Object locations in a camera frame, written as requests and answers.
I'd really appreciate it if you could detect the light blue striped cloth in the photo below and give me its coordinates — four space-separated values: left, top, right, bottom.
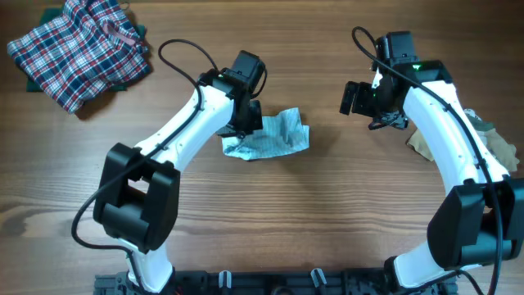
222 107 309 161

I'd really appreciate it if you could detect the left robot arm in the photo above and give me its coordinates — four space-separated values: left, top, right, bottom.
92 66 267 294

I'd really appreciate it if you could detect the dark green folded cloth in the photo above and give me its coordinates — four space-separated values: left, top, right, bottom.
26 7 147 93

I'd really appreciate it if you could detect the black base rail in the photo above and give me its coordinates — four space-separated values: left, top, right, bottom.
93 268 458 295

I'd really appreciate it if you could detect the beige white crumpled garment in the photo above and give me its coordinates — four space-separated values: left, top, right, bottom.
406 109 520 172

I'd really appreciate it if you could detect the plaid red blue cloth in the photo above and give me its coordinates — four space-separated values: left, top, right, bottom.
7 0 150 114

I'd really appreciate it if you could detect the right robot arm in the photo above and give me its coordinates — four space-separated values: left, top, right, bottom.
340 61 523 294

